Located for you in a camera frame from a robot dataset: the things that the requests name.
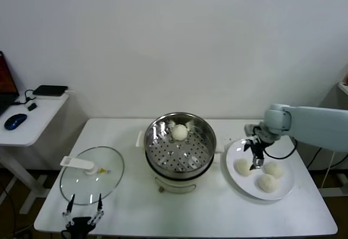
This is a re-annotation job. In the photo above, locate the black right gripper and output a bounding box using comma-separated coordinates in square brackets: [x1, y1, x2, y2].
[243, 137, 269, 171]

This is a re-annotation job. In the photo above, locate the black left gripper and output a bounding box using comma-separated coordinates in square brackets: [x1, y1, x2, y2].
[61, 193, 105, 233]

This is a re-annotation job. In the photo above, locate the white steamed baozi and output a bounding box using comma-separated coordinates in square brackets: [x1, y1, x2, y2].
[263, 161, 285, 179]
[256, 174, 280, 193]
[234, 159, 256, 176]
[170, 124, 188, 141]

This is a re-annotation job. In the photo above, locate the perforated stainless steel steamer basket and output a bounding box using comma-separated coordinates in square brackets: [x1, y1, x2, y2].
[143, 111, 218, 174]

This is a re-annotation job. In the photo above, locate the white round plate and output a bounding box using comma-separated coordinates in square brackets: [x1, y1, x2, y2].
[225, 137, 295, 201]

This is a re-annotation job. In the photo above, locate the white electric cooker pot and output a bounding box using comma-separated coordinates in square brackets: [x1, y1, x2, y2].
[135, 131, 225, 194]

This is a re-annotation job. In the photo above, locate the white side desk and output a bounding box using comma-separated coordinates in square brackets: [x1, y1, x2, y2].
[0, 93, 70, 215]

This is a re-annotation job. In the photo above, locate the white stand foot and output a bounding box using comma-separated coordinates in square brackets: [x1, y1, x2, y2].
[318, 173, 348, 198]

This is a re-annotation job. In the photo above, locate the blue computer mouse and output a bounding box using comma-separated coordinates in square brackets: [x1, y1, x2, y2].
[4, 113, 28, 131]

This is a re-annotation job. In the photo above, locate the white shelf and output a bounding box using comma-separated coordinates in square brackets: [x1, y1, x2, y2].
[336, 82, 348, 98]

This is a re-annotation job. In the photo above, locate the flat black box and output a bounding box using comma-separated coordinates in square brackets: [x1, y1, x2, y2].
[32, 85, 69, 97]

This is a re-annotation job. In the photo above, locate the black laptop with red screen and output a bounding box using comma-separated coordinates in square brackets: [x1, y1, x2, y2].
[0, 50, 20, 116]

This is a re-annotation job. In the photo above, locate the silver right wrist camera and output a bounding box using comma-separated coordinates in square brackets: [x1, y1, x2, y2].
[244, 124, 258, 136]

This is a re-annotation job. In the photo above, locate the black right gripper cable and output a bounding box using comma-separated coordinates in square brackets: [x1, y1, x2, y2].
[265, 137, 298, 160]

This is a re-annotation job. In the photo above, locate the glass lid with white handle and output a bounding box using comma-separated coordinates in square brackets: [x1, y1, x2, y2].
[59, 146, 125, 206]

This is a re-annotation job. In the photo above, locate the black power cable with plug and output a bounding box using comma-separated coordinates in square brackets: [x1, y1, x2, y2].
[306, 146, 348, 169]

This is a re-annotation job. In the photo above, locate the black floor cable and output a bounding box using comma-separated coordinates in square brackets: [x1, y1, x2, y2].
[0, 181, 17, 234]

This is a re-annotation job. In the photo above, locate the white hanging cable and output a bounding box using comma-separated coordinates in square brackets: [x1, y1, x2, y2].
[320, 151, 337, 191]

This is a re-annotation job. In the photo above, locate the thin black desk cable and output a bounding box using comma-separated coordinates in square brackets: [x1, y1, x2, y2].
[13, 88, 38, 106]

